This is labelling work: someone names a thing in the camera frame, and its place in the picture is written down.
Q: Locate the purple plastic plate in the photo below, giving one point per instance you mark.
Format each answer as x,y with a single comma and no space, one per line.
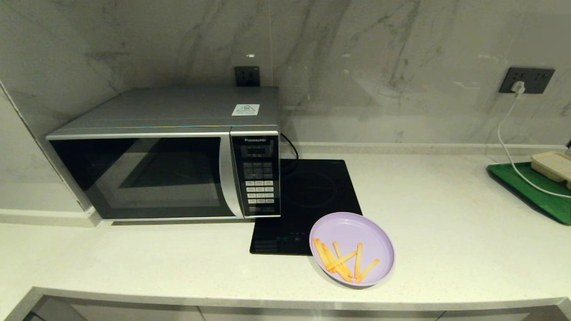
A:
352,229

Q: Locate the silver Panasonic microwave oven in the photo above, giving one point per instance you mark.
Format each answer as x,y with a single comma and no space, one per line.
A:
169,107

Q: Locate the black induction cooktop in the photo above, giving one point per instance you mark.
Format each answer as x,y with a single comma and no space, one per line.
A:
312,187

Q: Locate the grey cabinet front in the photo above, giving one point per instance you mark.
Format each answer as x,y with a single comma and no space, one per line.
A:
134,314

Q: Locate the white power plug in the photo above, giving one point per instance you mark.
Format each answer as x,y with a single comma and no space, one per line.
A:
518,87

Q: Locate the green plastic tray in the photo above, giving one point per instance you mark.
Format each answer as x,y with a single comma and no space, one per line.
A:
535,196

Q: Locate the beige lidded container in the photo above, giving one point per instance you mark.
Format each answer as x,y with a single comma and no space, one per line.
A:
553,165

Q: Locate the small black wall socket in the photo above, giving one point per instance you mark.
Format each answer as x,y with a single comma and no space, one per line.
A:
246,76

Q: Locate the wide black wall socket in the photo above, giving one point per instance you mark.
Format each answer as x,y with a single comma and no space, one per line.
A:
537,79

